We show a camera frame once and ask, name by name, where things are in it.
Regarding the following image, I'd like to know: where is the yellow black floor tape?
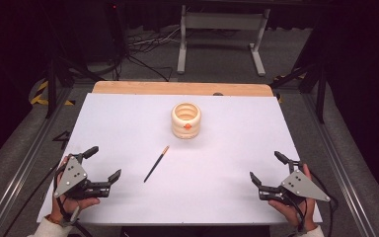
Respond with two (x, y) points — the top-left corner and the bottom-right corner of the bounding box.
(29, 80), (77, 108)

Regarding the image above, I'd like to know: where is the bundle of floor cables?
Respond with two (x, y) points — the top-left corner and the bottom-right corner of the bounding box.
(123, 25), (183, 83)

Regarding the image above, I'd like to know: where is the black tripod stand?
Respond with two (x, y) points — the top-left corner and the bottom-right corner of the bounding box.
(43, 53), (107, 119)
(268, 61), (328, 125)

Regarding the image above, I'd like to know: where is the person's left hand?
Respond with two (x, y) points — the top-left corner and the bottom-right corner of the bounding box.
(49, 155), (102, 223)

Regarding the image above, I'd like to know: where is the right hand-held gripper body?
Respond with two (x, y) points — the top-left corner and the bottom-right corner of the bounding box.
(258, 159), (332, 207)

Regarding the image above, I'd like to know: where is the aluminium floor rail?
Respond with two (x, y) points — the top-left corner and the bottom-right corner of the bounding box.
(300, 93), (379, 237)
(0, 86), (77, 237)

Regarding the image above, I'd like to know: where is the thin dark brush pen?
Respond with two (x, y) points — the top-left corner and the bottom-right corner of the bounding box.
(143, 145), (171, 184)

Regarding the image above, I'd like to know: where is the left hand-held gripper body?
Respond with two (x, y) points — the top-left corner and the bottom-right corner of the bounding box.
(52, 152), (112, 200)

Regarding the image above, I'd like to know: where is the white table mat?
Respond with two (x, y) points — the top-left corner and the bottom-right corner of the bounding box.
(36, 92), (324, 227)

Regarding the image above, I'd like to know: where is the wooden table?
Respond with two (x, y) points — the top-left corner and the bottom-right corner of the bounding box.
(92, 80), (275, 98)

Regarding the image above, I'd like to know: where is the right hand-held gripper cable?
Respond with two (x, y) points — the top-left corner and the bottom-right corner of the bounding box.
(291, 172), (341, 237)

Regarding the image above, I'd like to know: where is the hand-held gripper cable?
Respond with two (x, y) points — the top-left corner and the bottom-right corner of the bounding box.
(2, 157), (94, 237)
(291, 172), (341, 237)

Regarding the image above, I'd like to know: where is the left hand-held gripper cable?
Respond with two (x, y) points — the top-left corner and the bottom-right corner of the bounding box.
(2, 157), (94, 237)

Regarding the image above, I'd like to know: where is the cream ribbed pen holder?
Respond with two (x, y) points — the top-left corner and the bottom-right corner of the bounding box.
(170, 102), (202, 140)

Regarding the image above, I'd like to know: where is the grey metal stand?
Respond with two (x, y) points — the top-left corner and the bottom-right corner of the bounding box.
(176, 4), (271, 78)

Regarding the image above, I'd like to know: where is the orange wristband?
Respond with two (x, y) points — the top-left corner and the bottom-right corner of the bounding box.
(44, 213), (62, 226)

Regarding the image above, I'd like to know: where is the person's right hand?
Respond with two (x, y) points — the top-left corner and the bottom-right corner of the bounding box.
(267, 163), (318, 229)

